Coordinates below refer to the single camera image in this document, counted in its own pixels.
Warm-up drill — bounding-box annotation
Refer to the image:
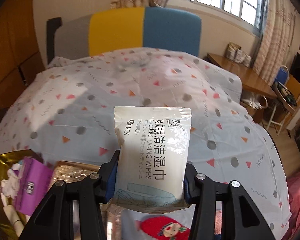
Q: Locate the blue chair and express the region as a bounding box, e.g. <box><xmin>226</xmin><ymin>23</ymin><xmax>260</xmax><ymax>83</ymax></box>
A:
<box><xmin>274</xmin><ymin>65</ymin><xmax>289</xmax><ymax>86</ymax></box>

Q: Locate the printed bed cover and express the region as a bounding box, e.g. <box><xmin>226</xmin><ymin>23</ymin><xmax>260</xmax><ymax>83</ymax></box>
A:
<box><xmin>0</xmin><ymin>47</ymin><xmax>289</xmax><ymax>240</ymax></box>

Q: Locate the dark bed post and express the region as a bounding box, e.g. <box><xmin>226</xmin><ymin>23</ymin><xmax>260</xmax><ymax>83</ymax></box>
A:
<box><xmin>47</xmin><ymin>17</ymin><xmax>62</xmax><ymax>66</ymax></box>

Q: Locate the black tool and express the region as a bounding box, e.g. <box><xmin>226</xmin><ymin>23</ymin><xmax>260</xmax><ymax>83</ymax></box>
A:
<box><xmin>277</xmin><ymin>82</ymin><xmax>298</xmax><ymax>107</ymax></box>

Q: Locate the red plush ornament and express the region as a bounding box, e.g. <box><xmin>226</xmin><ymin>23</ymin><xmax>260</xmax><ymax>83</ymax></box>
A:
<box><xmin>135</xmin><ymin>217</ymin><xmax>191</xmax><ymax>240</ymax></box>

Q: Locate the white folding stand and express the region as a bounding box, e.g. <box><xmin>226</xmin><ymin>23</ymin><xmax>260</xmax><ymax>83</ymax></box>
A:
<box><xmin>271</xmin><ymin>82</ymin><xmax>298</xmax><ymax>133</ymax></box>

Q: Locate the grey yellow blue headboard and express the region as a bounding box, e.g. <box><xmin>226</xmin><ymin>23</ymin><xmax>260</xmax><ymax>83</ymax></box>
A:
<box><xmin>54</xmin><ymin>6</ymin><xmax>203</xmax><ymax>58</ymax></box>

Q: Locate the white container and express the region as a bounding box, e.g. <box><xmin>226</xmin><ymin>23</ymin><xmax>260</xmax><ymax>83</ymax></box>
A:
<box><xmin>239</xmin><ymin>50</ymin><xmax>252</xmax><ymax>65</ymax></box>

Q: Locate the purple carton box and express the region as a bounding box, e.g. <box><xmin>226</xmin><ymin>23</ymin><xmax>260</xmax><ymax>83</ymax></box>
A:
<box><xmin>15</xmin><ymin>156</ymin><xmax>54</xmax><ymax>216</ymax></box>

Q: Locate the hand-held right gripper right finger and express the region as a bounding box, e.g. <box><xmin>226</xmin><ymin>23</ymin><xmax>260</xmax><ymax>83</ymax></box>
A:
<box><xmin>183</xmin><ymin>161</ymin><xmax>276</xmax><ymax>240</ymax></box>

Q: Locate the brown box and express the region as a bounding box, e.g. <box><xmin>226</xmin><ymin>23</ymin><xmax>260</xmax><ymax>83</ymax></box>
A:
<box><xmin>226</xmin><ymin>44</ymin><xmax>240</xmax><ymax>62</ymax></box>

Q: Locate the wooden cabinet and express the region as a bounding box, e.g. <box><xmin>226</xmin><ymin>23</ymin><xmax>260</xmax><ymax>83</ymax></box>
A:
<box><xmin>286</xmin><ymin>74</ymin><xmax>300</xmax><ymax>131</ymax></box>

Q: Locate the white tote bag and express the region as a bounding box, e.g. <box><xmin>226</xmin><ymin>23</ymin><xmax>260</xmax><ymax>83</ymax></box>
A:
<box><xmin>241</xmin><ymin>92</ymin><xmax>266</xmax><ymax>111</ymax></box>

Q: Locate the pink ruffled bedding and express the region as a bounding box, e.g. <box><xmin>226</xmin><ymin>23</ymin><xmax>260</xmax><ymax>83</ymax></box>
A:
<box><xmin>285</xmin><ymin>170</ymin><xmax>300</xmax><ymax>240</ymax></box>

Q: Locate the ornate gold tissue box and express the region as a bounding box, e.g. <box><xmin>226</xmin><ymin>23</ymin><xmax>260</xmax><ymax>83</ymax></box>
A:
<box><xmin>49</xmin><ymin>161</ymin><xmax>121</xmax><ymax>240</ymax></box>

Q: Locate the wooden wardrobe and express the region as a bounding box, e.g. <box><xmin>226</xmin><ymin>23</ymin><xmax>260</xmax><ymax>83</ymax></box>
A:
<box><xmin>0</xmin><ymin>0</ymin><xmax>47</xmax><ymax>121</ymax></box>

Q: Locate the gold metal box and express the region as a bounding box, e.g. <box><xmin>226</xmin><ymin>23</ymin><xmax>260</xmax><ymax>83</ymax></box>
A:
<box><xmin>0</xmin><ymin>150</ymin><xmax>56</xmax><ymax>240</ymax></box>

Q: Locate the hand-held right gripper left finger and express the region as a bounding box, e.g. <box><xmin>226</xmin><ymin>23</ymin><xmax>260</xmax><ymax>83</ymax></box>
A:
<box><xmin>19</xmin><ymin>150</ymin><xmax>121</xmax><ymax>240</ymax></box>

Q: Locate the wooden side table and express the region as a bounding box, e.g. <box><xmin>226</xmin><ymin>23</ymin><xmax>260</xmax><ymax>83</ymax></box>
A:
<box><xmin>207</xmin><ymin>53</ymin><xmax>278</xmax><ymax>126</ymax></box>

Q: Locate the white wet wipes pack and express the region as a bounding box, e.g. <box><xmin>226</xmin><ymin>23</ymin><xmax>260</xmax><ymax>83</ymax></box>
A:
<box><xmin>114</xmin><ymin>106</ymin><xmax>192</xmax><ymax>209</ymax></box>

